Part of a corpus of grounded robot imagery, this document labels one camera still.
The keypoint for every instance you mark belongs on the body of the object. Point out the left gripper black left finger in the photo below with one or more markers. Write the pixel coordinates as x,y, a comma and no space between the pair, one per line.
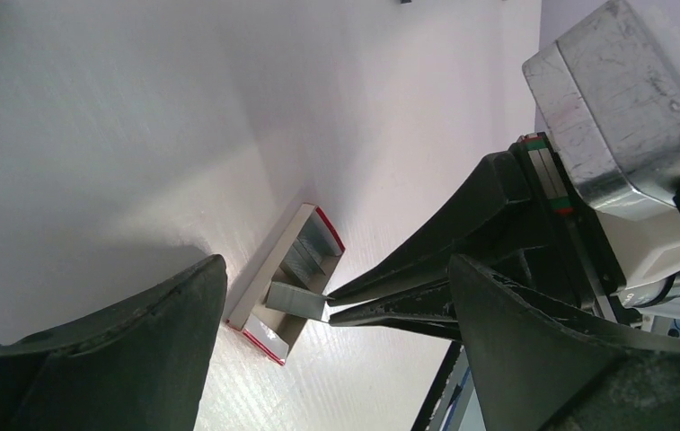
140,364

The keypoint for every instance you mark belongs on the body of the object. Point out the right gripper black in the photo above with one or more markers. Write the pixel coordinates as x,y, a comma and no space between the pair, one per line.
497,189

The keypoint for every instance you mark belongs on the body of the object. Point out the staple box tray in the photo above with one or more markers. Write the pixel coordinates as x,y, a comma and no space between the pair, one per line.
275,333

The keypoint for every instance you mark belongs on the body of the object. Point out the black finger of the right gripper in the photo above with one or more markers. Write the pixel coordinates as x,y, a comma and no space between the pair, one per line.
426,310

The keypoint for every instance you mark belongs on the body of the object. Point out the silver staple strip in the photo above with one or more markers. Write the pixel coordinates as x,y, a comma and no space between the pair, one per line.
319,237
296,301
302,262

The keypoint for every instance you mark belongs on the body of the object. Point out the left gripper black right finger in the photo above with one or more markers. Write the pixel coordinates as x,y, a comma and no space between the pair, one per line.
541,364

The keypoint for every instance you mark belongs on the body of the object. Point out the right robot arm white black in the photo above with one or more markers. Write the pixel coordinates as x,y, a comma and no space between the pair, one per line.
517,214

